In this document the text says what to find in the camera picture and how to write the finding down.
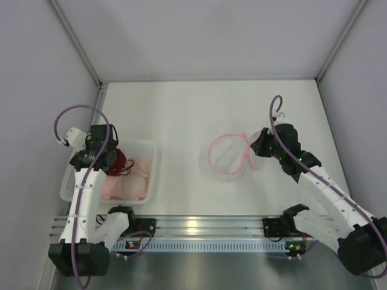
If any pink garment in basket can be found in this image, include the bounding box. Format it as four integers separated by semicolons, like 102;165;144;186
100;157;151;201

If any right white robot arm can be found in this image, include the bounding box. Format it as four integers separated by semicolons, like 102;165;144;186
250;123;386;276

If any right aluminium frame post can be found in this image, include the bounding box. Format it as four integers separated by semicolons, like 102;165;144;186
314;0;376;84

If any aluminium mounting rail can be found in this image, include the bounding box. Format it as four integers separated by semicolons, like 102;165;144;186
50;214;333;239

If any red bra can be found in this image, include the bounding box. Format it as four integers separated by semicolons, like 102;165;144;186
108;148;134;176

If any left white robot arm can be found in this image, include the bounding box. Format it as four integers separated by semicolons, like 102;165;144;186
48;124;134;277

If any aluminium frame post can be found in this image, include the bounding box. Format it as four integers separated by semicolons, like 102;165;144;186
46;0;103;89
314;0;376;84

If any white mesh laundry bag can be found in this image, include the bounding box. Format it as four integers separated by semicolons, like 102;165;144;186
198;134;259;181

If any left aluminium frame post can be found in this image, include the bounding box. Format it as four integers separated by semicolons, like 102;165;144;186
46;0;103;89

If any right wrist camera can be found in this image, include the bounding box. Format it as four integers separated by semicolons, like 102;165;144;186
272;112;288;126

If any white plastic laundry basket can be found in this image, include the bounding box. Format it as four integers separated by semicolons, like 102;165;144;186
59;139;161;205

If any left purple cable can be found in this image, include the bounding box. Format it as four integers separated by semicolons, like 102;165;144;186
53;104;152;288

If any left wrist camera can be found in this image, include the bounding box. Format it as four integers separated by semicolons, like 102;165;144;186
58;127;88;151

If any white slotted cable duct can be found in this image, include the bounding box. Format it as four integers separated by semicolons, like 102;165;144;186
112;240;305;253

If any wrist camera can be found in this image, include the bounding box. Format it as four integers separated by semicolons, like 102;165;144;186
272;112;288;126
58;127;88;151

